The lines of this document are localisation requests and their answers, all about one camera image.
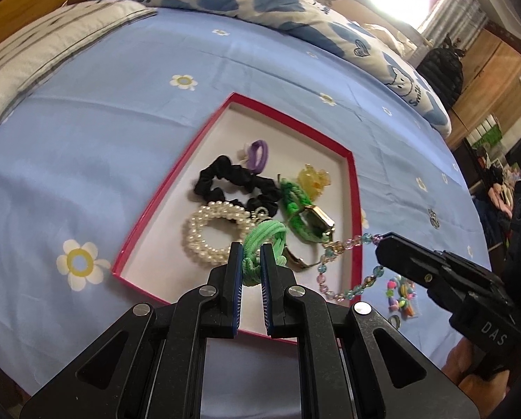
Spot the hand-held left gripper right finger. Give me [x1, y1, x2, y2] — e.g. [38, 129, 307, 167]
[260, 242, 479, 419]

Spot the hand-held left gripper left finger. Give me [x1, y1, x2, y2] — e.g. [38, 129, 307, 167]
[20, 241, 245, 419]

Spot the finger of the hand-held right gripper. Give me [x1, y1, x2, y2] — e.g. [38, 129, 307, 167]
[385, 231, 502, 289]
[375, 236, 465, 311]

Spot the blue glass bead bracelet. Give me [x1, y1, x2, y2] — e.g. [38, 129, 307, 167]
[315, 232, 385, 302]

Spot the green hair tie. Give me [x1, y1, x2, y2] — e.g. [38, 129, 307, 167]
[241, 220, 289, 288]

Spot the pearl bracelet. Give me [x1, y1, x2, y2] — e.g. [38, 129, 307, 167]
[185, 201, 272, 267]

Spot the wristwatch with dark strap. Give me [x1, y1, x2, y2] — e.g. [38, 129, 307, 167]
[284, 204, 337, 271]

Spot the green braided bracelet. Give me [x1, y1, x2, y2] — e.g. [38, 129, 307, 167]
[279, 177, 331, 243]

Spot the black scrunchie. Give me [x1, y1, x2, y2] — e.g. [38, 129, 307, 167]
[194, 155, 283, 221]

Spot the yellow hair claw clip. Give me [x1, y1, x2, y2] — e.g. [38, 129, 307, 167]
[297, 164, 333, 199]

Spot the purple hair tie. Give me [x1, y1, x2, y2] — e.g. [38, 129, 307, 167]
[236, 140, 270, 172]

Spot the red shallow box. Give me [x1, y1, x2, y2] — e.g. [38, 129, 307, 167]
[111, 93, 362, 350]

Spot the person's right hand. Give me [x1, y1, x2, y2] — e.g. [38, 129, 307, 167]
[443, 338, 510, 398]

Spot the pink cloth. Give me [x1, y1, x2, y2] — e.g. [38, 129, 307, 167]
[489, 182, 513, 215]

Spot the cluttered dark cabinet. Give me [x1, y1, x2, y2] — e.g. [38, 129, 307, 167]
[463, 135, 521, 251]

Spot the stack of green boxes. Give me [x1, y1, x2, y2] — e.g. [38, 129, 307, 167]
[469, 116, 504, 146]

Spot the blue flower print bedsheet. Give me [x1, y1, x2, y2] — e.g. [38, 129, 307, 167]
[0, 4, 492, 419]

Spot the black puffer jacket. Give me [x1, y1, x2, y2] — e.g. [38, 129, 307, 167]
[417, 37, 465, 112]

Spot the wooden wardrobe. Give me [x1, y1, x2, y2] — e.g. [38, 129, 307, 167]
[444, 26, 521, 149]

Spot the dark coat stand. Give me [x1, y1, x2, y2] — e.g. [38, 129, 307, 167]
[443, 34, 467, 58]

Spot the white cloth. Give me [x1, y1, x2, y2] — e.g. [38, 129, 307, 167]
[356, 21, 418, 55]

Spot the patterned grey curtain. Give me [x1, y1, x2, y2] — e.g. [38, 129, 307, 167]
[418, 0, 490, 38]

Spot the grey striped pillow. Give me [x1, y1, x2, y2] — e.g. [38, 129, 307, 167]
[0, 0, 158, 134]

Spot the colourful plastic bead bracelet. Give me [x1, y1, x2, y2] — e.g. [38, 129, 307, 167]
[385, 276, 418, 317]

